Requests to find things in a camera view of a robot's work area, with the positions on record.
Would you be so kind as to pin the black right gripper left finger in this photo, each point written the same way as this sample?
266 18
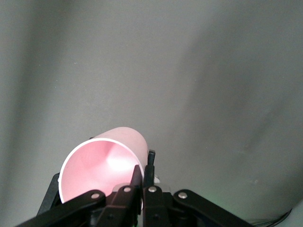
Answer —
123 205

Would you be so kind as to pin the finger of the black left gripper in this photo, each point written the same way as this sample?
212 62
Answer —
50 194
151 158

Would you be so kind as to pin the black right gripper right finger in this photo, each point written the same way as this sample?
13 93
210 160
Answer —
156 208

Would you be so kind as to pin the pink plastic cup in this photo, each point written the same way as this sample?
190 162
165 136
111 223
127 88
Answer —
94 160

